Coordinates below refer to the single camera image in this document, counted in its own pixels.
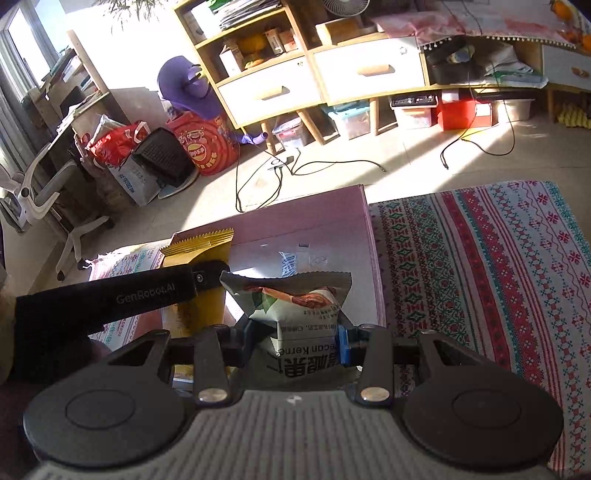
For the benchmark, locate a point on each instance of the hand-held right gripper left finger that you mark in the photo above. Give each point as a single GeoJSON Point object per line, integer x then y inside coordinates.
{"type": "Point", "coordinates": [240, 344]}

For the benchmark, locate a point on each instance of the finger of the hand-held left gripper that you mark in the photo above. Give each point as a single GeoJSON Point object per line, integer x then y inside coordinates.
{"type": "Point", "coordinates": [210, 274]}

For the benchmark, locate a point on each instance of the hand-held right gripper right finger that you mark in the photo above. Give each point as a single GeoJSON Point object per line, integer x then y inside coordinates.
{"type": "Point", "coordinates": [345, 346]}

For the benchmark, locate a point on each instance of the yellow snack packet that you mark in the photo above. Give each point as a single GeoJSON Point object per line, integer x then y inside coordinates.
{"type": "Point", "coordinates": [203, 251]}

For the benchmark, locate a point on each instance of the white green snack packet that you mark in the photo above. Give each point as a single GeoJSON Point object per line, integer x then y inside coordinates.
{"type": "Point", "coordinates": [300, 318]}

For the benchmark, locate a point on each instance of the pink cardboard box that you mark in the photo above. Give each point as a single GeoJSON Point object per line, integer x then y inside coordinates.
{"type": "Point", "coordinates": [323, 221]}

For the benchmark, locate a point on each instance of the white paper bag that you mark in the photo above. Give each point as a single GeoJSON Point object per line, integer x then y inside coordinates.
{"type": "Point", "coordinates": [134, 182]}

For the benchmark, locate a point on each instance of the white office chair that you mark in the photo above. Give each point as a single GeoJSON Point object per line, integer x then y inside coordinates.
{"type": "Point", "coordinates": [37, 194]}

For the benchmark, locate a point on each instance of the black mesh basket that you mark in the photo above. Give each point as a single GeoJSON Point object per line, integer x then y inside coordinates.
{"type": "Point", "coordinates": [164, 157]}

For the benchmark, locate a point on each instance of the red orange printed bag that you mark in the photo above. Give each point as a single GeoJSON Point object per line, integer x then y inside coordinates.
{"type": "Point", "coordinates": [205, 145]}

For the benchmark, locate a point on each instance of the white power strip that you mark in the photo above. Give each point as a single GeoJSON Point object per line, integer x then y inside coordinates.
{"type": "Point", "coordinates": [279, 163]}

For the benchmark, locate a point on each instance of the red green patterned cloth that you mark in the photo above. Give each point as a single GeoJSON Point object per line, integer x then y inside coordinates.
{"type": "Point", "coordinates": [485, 277]}

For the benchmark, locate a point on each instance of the red plastic bag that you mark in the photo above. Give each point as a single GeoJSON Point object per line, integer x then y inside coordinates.
{"type": "Point", "coordinates": [113, 145]}

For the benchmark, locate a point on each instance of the small clear storage bin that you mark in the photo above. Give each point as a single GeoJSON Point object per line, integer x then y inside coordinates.
{"type": "Point", "coordinates": [291, 131]}

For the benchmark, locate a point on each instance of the white cabinet drawer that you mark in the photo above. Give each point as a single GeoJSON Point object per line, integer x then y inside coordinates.
{"type": "Point", "coordinates": [268, 92]}
{"type": "Point", "coordinates": [570, 69]}
{"type": "Point", "coordinates": [369, 69]}

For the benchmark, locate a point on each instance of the purple plush toy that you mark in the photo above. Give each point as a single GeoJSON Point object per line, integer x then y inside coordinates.
{"type": "Point", "coordinates": [184, 83]}

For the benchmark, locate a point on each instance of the wooden desk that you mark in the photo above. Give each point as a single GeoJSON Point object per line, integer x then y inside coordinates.
{"type": "Point", "coordinates": [87, 106]}

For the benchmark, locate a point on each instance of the clear bin with blue lid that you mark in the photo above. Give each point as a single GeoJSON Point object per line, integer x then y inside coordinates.
{"type": "Point", "coordinates": [351, 121]}

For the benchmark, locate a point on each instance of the orange round fruit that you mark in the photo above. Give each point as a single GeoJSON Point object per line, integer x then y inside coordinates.
{"type": "Point", "coordinates": [253, 46]}

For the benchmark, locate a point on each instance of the white bin with black lid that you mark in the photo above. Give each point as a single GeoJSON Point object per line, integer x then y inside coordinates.
{"type": "Point", "coordinates": [413, 113]}

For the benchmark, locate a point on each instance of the wooden shelf cabinet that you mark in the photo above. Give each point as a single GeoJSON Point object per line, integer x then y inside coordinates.
{"type": "Point", "coordinates": [302, 48]}

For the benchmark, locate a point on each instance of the red box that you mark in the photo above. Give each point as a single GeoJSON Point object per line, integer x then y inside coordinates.
{"type": "Point", "coordinates": [461, 113]}

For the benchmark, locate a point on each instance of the stack of papers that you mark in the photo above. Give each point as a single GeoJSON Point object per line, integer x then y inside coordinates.
{"type": "Point", "coordinates": [249, 14]}

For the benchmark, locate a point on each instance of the green potted plant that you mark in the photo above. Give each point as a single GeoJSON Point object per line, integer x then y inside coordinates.
{"type": "Point", "coordinates": [138, 9]}

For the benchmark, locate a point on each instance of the brown cardboard box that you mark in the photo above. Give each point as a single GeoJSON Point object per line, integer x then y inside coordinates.
{"type": "Point", "coordinates": [344, 30]}

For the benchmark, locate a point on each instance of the plain white bin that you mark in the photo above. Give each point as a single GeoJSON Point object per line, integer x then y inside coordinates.
{"type": "Point", "coordinates": [515, 110]}

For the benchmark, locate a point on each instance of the white electric fan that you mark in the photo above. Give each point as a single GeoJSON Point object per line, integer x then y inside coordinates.
{"type": "Point", "coordinates": [341, 7]}

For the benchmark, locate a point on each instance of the black bag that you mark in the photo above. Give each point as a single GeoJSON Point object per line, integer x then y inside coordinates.
{"type": "Point", "coordinates": [443, 60]}

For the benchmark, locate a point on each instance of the yellow ribbed object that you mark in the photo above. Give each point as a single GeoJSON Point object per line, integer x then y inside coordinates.
{"type": "Point", "coordinates": [572, 115]}

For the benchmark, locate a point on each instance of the folded light cloths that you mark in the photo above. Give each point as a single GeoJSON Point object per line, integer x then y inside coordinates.
{"type": "Point", "coordinates": [508, 64]}

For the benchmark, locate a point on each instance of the pink floral cloth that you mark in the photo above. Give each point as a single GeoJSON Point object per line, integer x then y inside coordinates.
{"type": "Point", "coordinates": [461, 21]}

